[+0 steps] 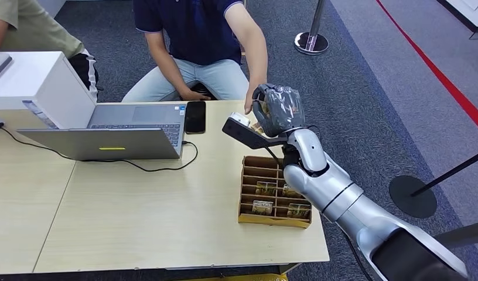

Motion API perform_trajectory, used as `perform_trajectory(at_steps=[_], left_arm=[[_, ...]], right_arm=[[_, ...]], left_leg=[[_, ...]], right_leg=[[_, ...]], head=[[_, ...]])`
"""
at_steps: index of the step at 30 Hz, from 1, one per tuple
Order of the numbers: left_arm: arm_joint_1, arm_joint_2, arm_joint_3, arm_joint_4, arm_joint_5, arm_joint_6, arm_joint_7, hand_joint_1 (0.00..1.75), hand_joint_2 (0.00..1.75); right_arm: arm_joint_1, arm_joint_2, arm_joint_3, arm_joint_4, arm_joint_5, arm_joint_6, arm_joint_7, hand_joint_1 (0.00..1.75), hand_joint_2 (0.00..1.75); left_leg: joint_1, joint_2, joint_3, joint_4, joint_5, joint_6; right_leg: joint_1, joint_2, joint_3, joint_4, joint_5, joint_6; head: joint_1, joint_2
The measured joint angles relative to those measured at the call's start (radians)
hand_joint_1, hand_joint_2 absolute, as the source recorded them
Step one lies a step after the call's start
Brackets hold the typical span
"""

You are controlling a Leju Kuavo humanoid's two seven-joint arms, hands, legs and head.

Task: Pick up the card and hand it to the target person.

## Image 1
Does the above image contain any person's left hand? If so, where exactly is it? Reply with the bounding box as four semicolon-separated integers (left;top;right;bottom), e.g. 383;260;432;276
244;83;263;115

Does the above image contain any person's right hand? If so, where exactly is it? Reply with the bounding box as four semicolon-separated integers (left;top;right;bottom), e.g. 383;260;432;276
179;88;212;102

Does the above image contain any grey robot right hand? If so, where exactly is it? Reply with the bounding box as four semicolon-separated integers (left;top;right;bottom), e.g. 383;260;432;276
251;83;306;138

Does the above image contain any wooden slotted card box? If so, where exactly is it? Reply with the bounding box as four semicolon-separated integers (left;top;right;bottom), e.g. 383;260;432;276
238;156;313;229

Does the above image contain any person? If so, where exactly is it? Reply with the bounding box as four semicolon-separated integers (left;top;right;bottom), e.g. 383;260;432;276
0;0;100;102
121;0;269;115

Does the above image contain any black stool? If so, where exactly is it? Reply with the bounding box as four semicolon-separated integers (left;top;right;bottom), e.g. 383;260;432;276
190;82;218;101

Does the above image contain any black smartphone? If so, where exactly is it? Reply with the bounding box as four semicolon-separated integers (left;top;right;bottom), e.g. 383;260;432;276
183;101;207;135

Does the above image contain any silver open laptop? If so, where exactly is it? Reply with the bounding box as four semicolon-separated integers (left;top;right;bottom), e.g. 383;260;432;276
16;102;187;162

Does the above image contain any white box unit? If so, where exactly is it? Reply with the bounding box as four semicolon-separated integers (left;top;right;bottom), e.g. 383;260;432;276
0;51;97;131

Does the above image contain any yellow object under table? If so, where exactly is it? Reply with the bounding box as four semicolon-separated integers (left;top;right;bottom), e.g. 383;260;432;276
176;273;289;281

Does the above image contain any white cabinet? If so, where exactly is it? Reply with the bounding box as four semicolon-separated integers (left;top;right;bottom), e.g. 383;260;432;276
436;0;478;40

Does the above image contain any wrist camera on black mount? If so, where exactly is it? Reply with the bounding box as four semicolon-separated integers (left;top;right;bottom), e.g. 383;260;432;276
222;112;288;150

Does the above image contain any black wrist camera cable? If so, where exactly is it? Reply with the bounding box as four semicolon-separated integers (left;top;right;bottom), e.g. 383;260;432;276
264;146;285;170

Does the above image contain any chrome stanchion post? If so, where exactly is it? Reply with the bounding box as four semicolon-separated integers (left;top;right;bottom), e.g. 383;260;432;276
293;0;330;56
433;220;478;250

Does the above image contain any black stanchion post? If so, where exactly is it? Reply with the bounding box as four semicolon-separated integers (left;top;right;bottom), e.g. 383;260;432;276
388;147;478;219

